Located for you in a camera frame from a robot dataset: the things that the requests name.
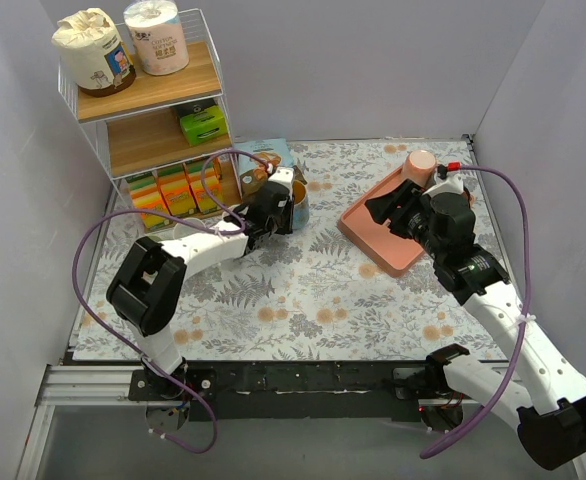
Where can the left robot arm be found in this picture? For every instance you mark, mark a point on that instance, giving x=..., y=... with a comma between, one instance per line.
x=146, y=288

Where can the green tissue box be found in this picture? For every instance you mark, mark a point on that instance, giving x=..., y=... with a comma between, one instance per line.
x=199, y=125

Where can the pink tray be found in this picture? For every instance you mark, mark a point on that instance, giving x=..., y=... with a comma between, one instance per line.
x=388, y=235

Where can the snack bag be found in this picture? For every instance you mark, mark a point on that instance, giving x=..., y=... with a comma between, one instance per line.
x=252, y=174

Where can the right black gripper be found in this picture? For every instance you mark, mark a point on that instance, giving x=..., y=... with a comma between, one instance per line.
x=398, y=206

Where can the light blue mug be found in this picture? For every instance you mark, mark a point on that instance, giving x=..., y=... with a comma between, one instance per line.
x=187, y=227

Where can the patterned blue mug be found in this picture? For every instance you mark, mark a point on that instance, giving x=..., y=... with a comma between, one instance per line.
x=301, y=209

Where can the beige toilet paper roll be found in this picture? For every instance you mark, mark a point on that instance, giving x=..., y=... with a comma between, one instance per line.
x=93, y=53

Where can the middle sponge pack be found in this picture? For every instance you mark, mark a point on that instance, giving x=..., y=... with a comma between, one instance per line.
x=176, y=192

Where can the white toilet paper roll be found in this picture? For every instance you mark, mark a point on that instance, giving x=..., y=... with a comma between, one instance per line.
x=158, y=37

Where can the floral table mat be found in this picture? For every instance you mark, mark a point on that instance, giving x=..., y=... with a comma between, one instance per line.
x=313, y=295

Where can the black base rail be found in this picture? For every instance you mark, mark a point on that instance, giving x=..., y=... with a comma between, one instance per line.
x=394, y=390

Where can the white wire wooden shelf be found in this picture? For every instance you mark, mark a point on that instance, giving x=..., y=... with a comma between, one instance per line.
x=136, y=131

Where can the left sponge pack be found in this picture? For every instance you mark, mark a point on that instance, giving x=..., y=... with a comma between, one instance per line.
x=146, y=195

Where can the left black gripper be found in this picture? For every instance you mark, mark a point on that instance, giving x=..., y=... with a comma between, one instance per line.
x=277, y=201

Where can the pink mug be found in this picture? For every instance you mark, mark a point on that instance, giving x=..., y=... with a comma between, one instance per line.
x=419, y=167

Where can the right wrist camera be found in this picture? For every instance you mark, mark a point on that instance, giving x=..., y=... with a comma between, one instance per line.
x=445, y=179

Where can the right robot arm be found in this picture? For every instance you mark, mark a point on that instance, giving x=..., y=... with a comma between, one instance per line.
x=541, y=396

